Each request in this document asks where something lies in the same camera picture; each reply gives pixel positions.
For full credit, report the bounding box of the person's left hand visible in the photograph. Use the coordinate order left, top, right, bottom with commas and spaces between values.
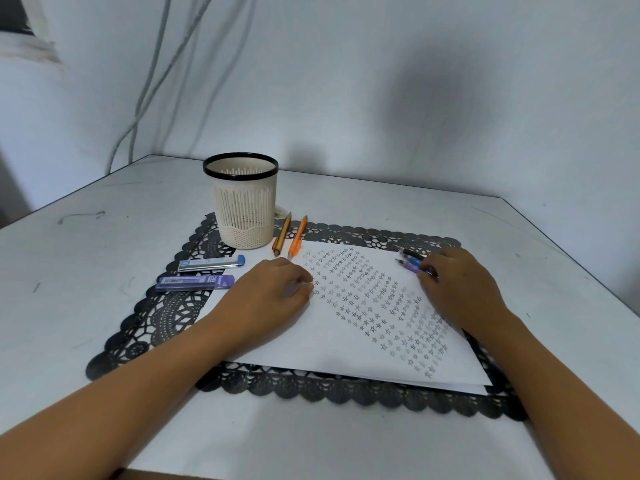
210, 257, 316, 347

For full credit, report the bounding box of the person's right hand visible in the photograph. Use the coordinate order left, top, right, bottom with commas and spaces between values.
416, 247, 514, 336

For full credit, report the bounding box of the blue purple mechanical pencil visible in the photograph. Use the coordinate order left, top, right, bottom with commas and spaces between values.
395, 258, 437, 276

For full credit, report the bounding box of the white paper with star drawings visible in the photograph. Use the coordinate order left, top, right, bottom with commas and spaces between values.
195, 240, 494, 396

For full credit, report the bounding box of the person's right forearm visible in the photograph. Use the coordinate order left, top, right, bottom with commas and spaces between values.
462, 311, 640, 480

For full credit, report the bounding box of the person's left forearm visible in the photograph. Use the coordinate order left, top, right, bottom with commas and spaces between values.
0, 315, 241, 480

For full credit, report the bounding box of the orange mechanical pencil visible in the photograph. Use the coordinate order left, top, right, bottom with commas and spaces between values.
287, 215, 309, 260

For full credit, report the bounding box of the brown mechanical pencil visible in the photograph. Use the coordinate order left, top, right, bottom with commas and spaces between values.
272, 212, 292, 257

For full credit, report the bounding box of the clear blue-capped lead case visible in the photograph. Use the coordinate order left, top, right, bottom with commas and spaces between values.
177, 255, 246, 273

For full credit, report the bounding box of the beige slotted pen holder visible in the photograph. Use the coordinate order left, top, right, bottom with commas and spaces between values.
202, 153, 279, 249

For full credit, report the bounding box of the purple lead case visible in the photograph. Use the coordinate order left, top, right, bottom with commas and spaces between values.
155, 274, 236, 292

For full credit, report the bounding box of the black lace placemat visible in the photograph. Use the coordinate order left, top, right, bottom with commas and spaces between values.
85, 212, 529, 421

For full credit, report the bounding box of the grey wall cable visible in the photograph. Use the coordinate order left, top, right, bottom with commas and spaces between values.
104, 0, 217, 176
127, 0, 173, 165

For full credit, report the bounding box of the window frame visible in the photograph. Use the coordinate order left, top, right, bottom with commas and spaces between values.
0, 0, 63, 65

